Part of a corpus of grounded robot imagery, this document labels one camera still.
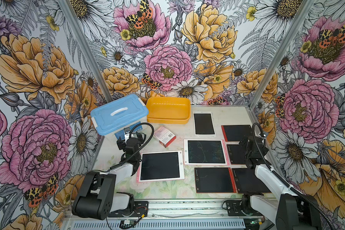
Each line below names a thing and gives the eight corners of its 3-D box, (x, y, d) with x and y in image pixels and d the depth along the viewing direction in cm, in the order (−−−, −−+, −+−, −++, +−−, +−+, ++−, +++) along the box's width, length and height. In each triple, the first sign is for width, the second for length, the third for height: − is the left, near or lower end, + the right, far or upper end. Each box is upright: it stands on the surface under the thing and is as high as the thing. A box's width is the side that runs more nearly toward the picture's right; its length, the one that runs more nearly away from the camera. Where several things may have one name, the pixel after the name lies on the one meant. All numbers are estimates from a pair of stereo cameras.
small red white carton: (152, 136, 105) (151, 133, 102) (162, 128, 109) (162, 124, 106) (165, 148, 98) (165, 145, 95) (176, 138, 103) (176, 135, 100)
